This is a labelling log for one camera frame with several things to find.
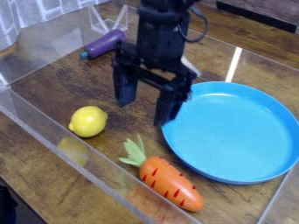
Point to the white patterned curtain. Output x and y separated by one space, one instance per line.
21 13

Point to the dark baseboard strip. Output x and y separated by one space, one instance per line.
257 17

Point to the orange toy carrot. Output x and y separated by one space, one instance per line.
161 176

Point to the yellow toy lemon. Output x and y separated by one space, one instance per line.
88 121

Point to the clear acrylic enclosure wall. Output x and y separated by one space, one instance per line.
68 176

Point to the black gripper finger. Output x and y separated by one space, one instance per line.
172 96
125 83

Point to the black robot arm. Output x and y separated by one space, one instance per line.
164 11

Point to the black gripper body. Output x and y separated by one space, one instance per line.
154 58

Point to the purple toy eggplant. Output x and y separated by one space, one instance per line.
102 45

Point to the blue plastic plate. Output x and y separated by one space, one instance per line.
233 134

